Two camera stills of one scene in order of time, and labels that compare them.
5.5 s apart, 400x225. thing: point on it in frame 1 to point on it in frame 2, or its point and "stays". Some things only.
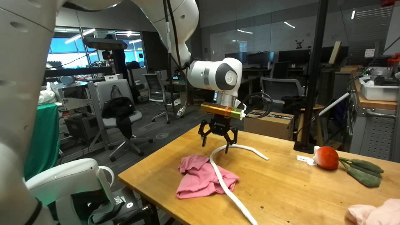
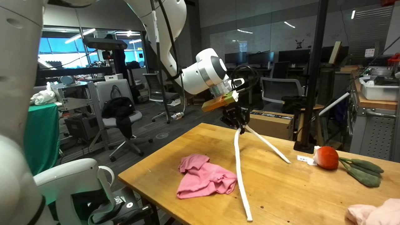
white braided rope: [213, 163] to [238, 137]
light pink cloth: [388, 213] stays
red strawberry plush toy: [363, 172] stays
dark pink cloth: [201, 178] stays
